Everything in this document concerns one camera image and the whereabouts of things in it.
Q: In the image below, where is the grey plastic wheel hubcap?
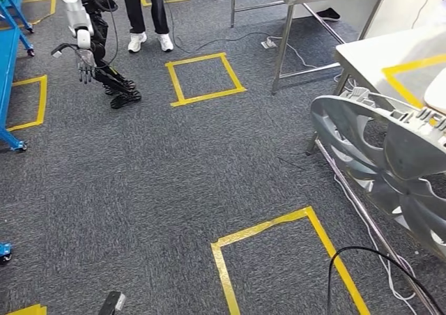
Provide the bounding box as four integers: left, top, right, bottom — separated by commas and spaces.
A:
309, 87, 446, 261

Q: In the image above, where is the stainless steel workbench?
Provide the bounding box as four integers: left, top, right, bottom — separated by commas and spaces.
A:
306, 24, 446, 315

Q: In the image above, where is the person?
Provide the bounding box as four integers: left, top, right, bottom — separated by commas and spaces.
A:
119, 0, 174, 54

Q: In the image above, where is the black and white humanoid robot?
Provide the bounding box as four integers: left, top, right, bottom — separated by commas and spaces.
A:
48, 0, 143, 111

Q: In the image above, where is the white floor cable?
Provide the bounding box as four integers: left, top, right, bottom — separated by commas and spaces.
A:
332, 173, 420, 303

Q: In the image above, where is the black robot tether cable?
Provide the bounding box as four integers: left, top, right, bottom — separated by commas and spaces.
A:
326, 245, 445, 315

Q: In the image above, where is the yellow tape double frame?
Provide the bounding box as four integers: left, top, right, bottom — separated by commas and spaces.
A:
381, 52, 446, 110

